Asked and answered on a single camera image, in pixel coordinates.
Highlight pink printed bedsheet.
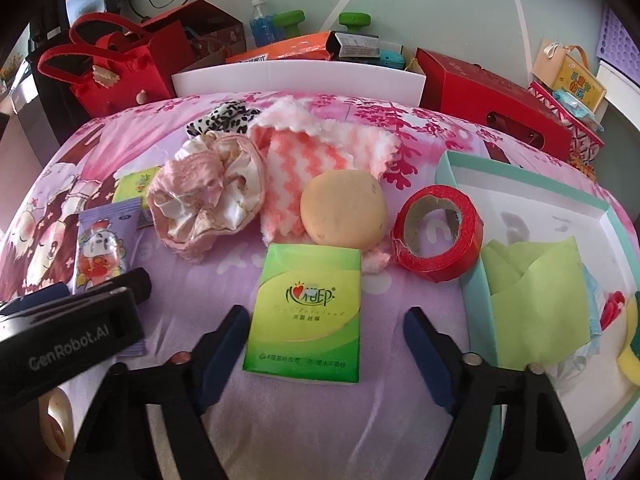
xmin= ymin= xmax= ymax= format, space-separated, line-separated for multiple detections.
xmin=0 ymin=90 xmax=640 ymax=480

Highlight red and white patterned box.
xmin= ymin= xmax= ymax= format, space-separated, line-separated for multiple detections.
xmin=527 ymin=80 xmax=606 ymax=166

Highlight white box with teal rim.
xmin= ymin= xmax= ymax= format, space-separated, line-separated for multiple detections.
xmin=434 ymin=150 xmax=640 ymax=480

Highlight black and silver box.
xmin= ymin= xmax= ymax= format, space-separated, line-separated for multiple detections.
xmin=327 ymin=31 xmax=381 ymax=64

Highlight pink and white zigzag towel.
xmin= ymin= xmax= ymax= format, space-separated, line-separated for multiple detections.
xmin=247 ymin=97 xmax=403 ymax=273

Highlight beige round sponge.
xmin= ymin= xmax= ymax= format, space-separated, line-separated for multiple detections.
xmin=300 ymin=169 xmax=388 ymax=251

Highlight white foam board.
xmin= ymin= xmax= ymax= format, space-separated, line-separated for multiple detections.
xmin=171 ymin=59 xmax=427 ymax=108

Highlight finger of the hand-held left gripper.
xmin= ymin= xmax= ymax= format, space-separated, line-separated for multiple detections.
xmin=75 ymin=267 xmax=152 ymax=306
xmin=0 ymin=282 xmax=70 ymax=317

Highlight red felt bag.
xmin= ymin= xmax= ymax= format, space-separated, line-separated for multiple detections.
xmin=37 ymin=12 xmax=176 ymax=118

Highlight small green tissue packet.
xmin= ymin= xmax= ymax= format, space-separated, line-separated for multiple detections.
xmin=112 ymin=170 xmax=163 ymax=204

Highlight dark red paper bag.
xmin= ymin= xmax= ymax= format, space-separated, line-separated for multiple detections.
xmin=140 ymin=0 xmax=246 ymax=68

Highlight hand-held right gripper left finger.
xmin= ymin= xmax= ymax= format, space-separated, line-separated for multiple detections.
xmin=65 ymin=304 xmax=252 ymax=480

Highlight green dumbbell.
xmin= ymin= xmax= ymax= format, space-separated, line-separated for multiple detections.
xmin=272 ymin=11 xmax=371 ymax=41

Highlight orange cardboard box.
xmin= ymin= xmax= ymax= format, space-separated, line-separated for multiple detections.
xmin=225 ymin=30 xmax=333 ymax=64

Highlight large green tissue packet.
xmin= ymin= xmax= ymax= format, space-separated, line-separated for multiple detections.
xmin=241 ymin=242 xmax=362 ymax=386

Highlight blue liquid bottle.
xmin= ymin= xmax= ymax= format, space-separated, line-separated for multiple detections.
xmin=248 ymin=0 xmax=276 ymax=46

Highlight light blue plastic bag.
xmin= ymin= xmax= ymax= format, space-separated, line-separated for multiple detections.
xmin=570 ymin=265 xmax=608 ymax=361

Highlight light green cloth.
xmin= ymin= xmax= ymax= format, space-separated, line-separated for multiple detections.
xmin=480 ymin=237 xmax=593 ymax=371

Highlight black and white leopard scrunchie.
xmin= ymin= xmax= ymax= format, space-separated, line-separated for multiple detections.
xmin=186 ymin=101 xmax=263 ymax=140

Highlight purple cartoon printed packet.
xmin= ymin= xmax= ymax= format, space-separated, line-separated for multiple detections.
xmin=72 ymin=197 xmax=153 ymax=356

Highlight red and white chenille ornament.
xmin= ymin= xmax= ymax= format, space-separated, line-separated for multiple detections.
xmin=600 ymin=292 xmax=628 ymax=333

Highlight pink satin scrunchie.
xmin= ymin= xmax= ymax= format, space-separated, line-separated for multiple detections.
xmin=146 ymin=130 xmax=266 ymax=263

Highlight yellow carry box with strap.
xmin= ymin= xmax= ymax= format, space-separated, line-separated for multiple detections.
xmin=531 ymin=40 xmax=608 ymax=113

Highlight yellow sponge with teal scourer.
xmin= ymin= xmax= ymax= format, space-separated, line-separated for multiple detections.
xmin=616 ymin=292 xmax=640 ymax=386

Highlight red gift box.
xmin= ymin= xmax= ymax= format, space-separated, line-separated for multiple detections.
xmin=415 ymin=47 xmax=573 ymax=161

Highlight purple perforated basket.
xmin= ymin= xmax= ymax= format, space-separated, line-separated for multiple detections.
xmin=595 ymin=2 xmax=640 ymax=78

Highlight red tape roll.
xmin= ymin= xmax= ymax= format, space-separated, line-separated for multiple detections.
xmin=391 ymin=185 xmax=485 ymax=283

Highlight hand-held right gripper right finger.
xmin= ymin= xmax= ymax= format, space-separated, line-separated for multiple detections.
xmin=404 ymin=306 xmax=586 ymax=480

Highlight person's left hand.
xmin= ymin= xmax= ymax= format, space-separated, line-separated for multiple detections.
xmin=39 ymin=389 xmax=76 ymax=461

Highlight blue wet wipes pack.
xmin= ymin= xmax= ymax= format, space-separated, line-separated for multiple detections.
xmin=552 ymin=87 xmax=603 ymax=128

